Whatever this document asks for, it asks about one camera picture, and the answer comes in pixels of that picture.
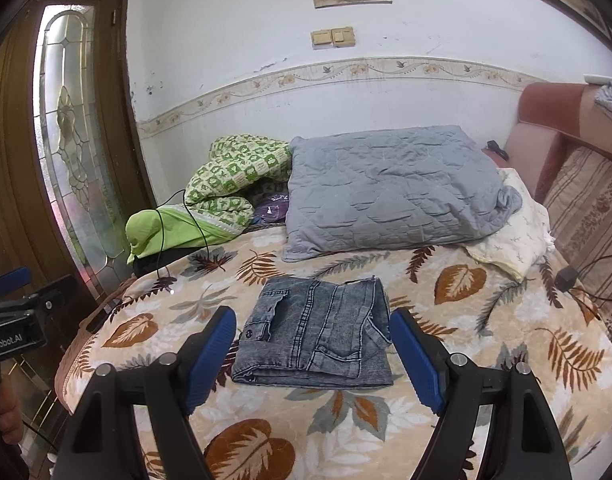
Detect black charger adapter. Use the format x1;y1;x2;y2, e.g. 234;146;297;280
556;266;579;292

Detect framed wall painting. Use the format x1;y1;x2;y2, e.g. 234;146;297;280
436;0;612;53

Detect plain light green cloth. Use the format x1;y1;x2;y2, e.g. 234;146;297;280
125;207;237;266

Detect grey quilted pillow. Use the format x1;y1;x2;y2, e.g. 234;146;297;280
282;125;523;262

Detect striped floral sofa cover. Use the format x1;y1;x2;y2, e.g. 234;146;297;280
541;145;612;331

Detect grey denim pants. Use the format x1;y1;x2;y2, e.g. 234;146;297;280
231;275;394;390

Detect black charger cable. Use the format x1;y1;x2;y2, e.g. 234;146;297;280
571;252;612;321

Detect purple cloth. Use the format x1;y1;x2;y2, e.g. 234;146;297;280
251;191;291;226

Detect cream white pillow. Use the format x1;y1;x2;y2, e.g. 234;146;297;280
463;167;554;282

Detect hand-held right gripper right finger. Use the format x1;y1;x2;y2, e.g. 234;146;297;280
389;308;572;480

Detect thin black cable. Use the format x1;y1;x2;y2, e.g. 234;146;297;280
153;187;212;281

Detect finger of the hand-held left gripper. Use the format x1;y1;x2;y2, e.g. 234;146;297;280
31;274;79;313
0;266;33;303

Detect green patterned quilt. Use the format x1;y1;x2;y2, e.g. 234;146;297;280
185;133;293;233

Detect wooden door with glass pane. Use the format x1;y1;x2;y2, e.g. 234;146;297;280
0;0;152;461

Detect reddish brown sofa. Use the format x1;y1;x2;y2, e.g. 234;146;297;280
503;81;612;361

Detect leaf print blanket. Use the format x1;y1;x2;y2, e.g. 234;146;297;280
53;227;612;480

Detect person's left hand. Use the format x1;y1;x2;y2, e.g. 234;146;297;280
0;385;25;443

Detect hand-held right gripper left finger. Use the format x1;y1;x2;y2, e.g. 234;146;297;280
51;305;237;480

